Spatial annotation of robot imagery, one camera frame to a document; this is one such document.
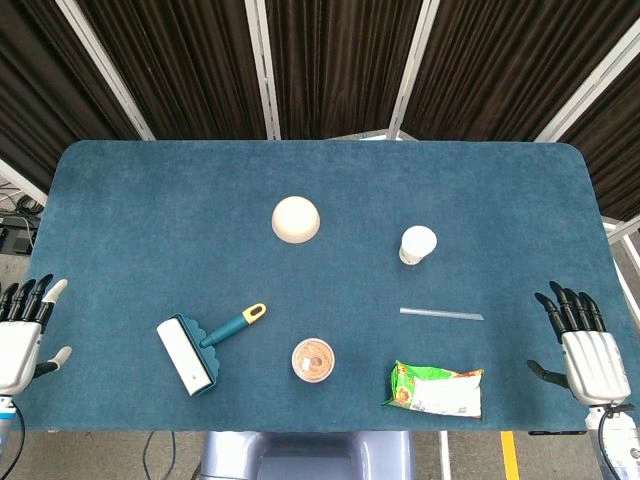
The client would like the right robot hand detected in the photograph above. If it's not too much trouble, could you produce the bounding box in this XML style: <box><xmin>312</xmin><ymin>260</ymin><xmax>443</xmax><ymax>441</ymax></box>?
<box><xmin>526</xmin><ymin>280</ymin><xmax>633</xmax><ymax>407</ymax></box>

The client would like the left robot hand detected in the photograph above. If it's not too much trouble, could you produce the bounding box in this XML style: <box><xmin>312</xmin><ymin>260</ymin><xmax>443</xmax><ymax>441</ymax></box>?
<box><xmin>0</xmin><ymin>273</ymin><xmax>73</xmax><ymax>397</ymax></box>

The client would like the transparent plastic straw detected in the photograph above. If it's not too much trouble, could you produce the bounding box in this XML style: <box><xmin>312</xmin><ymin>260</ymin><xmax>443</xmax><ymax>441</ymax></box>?
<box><xmin>399</xmin><ymin>306</ymin><xmax>486</xmax><ymax>322</ymax></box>

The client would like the lavender robot base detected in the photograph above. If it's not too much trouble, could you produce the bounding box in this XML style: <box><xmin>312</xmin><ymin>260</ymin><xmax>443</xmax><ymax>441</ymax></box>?
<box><xmin>198</xmin><ymin>430</ymin><xmax>416</xmax><ymax>480</ymax></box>

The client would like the white paper cup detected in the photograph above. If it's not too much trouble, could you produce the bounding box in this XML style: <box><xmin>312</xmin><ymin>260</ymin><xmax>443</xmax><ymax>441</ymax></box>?
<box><xmin>398</xmin><ymin>225</ymin><xmax>439</xmax><ymax>266</ymax></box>

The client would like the round brown lidded cup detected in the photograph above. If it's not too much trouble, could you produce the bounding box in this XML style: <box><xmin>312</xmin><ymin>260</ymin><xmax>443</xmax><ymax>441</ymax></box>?
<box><xmin>291</xmin><ymin>338</ymin><xmax>335</xmax><ymax>384</ymax></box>

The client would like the black power strip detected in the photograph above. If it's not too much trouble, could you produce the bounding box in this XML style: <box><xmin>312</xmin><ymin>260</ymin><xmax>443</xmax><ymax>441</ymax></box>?
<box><xmin>0</xmin><ymin>213</ymin><xmax>40</xmax><ymax>257</ymax></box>

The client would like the green white snack bag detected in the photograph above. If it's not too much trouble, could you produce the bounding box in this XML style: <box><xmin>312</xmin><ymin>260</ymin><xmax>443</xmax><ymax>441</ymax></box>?
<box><xmin>382</xmin><ymin>359</ymin><xmax>485</xmax><ymax>420</ymax></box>

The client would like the teal lint roller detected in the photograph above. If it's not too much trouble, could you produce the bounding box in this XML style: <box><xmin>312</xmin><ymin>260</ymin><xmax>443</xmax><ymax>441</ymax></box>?
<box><xmin>155</xmin><ymin>301</ymin><xmax>268</xmax><ymax>399</ymax></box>

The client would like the blue table mat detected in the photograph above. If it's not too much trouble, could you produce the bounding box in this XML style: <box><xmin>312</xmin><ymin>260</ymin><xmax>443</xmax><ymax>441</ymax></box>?
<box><xmin>10</xmin><ymin>139</ymin><xmax>632</xmax><ymax>434</ymax></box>

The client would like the beige upturned bowl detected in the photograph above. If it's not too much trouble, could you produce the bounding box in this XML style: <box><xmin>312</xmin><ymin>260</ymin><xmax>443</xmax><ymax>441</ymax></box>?
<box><xmin>271</xmin><ymin>195</ymin><xmax>322</xmax><ymax>245</ymax></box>

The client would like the dark brown curtain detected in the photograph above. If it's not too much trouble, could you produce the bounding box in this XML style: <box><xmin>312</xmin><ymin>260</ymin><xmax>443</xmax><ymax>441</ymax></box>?
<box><xmin>0</xmin><ymin>0</ymin><xmax>640</xmax><ymax>221</ymax></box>

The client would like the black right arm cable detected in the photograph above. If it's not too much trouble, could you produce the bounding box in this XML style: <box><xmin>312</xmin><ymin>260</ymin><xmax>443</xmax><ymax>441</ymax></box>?
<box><xmin>597</xmin><ymin>404</ymin><xmax>632</xmax><ymax>480</ymax></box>

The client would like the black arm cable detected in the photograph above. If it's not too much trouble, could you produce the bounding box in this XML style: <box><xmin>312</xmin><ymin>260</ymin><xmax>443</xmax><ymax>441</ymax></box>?
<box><xmin>0</xmin><ymin>399</ymin><xmax>26</xmax><ymax>480</ymax></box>
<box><xmin>597</xmin><ymin>404</ymin><xmax>632</xmax><ymax>480</ymax></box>

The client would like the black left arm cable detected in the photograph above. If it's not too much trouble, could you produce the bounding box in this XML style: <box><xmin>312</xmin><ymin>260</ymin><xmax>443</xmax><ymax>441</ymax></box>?
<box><xmin>0</xmin><ymin>399</ymin><xmax>26</xmax><ymax>480</ymax></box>

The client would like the black floor cable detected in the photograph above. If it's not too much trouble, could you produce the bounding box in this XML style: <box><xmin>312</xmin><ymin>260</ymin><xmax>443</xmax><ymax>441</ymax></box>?
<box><xmin>143</xmin><ymin>431</ymin><xmax>177</xmax><ymax>480</ymax></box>

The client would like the white partition frame post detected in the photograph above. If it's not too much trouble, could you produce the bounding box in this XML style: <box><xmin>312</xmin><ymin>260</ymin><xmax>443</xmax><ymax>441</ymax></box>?
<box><xmin>533</xmin><ymin>28</ymin><xmax>640</xmax><ymax>144</ymax></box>
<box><xmin>386</xmin><ymin>0</ymin><xmax>441</xmax><ymax>141</ymax></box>
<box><xmin>54</xmin><ymin>0</ymin><xmax>155</xmax><ymax>141</ymax></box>
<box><xmin>243</xmin><ymin>0</ymin><xmax>282</xmax><ymax>141</ymax></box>

